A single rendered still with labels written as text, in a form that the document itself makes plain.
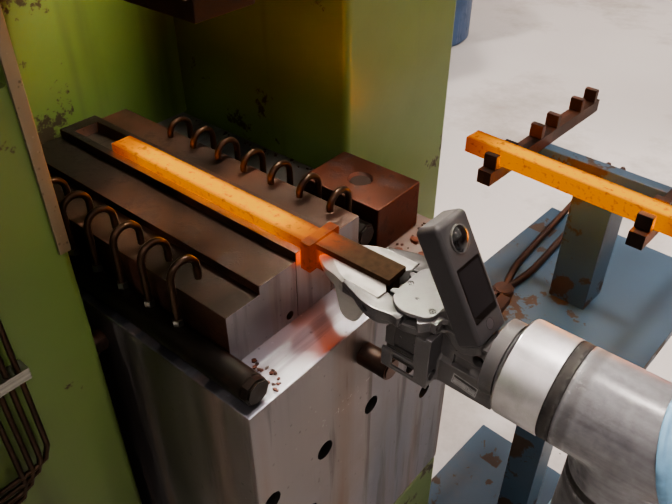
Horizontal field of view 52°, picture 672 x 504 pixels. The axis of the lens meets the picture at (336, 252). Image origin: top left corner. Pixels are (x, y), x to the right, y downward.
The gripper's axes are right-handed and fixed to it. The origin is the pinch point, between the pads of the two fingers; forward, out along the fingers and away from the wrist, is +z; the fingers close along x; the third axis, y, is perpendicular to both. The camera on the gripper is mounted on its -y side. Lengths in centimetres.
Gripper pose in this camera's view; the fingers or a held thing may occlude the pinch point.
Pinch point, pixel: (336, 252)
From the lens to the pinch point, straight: 68.8
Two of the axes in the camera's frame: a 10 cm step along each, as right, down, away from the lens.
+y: -0.1, 7.9, 6.1
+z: -7.7, -4.0, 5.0
